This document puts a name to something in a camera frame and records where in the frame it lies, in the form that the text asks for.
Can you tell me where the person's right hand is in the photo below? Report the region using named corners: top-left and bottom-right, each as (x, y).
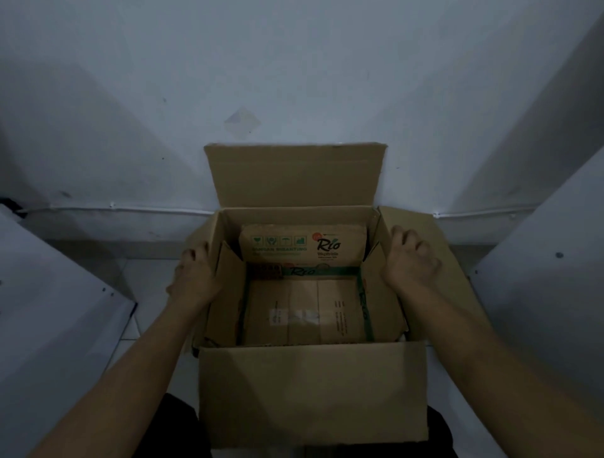
top-left (379, 224), bottom-right (442, 296)

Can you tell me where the person's left hand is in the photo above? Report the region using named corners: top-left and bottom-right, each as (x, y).
top-left (165, 241), bottom-right (223, 310)

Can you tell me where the brown Rio printed carton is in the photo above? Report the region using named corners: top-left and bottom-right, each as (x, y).
top-left (204, 222), bottom-right (410, 349)

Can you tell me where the large plain brown carton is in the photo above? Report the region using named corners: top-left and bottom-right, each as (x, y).
top-left (190, 141), bottom-right (493, 450)

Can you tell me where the person's right forearm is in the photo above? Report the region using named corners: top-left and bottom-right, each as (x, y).
top-left (401, 281), bottom-right (604, 458)

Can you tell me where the person's left forearm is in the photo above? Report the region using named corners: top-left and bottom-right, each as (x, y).
top-left (28, 299), bottom-right (208, 458)

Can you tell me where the person's left leg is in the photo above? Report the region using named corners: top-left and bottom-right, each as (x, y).
top-left (133, 393), bottom-right (211, 458)

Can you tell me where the person's leg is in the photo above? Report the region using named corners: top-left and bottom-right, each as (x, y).
top-left (133, 393), bottom-right (211, 458)
top-left (426, 405), bottom-right (461, 458)

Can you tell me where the person's right leg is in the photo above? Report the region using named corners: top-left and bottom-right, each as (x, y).
top-left (426, 405), bottom-right (461, 458)

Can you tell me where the narrow brown packet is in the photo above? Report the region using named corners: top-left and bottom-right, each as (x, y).
top-left (242, 280), bottom-right (291, 346)

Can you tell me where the wide brown printed packet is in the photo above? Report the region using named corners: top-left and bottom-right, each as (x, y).
top-left (316, 279), bottom-right (367, 344)

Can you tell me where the brown packet with clear tape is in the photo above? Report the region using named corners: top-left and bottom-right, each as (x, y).
top-left (287, 280), bottom-right (322, 346)

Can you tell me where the white cabinet side panel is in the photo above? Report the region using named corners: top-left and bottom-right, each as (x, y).
top-left (471, 145), bottom-right (604, 422)

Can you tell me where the white cabinet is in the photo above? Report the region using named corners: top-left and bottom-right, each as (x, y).
top-left (0, 206), bottom-right (138, 458)

